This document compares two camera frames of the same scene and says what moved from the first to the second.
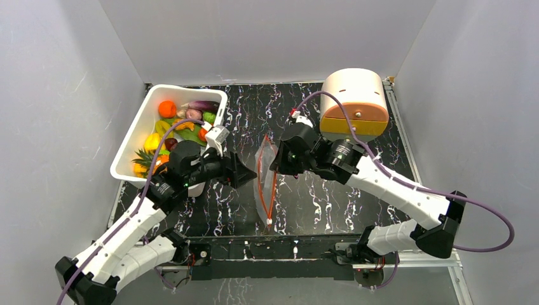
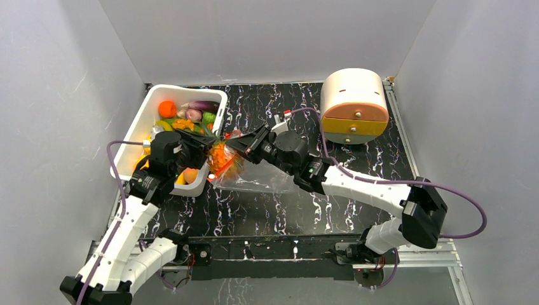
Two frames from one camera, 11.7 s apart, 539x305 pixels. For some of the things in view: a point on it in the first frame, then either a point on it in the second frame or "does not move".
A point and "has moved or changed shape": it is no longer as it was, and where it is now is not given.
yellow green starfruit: (162, 128) does not move
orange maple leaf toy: (184, 125) does not move
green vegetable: (209, 117) does not move
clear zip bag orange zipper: (265, 179) has moved or changed shape
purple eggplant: (201, 105) does not move
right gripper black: (287, 152) to (254, 145)
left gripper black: (234, 173) to (198, 145)
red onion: (194, 114) does not move
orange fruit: (167, 108) does not move
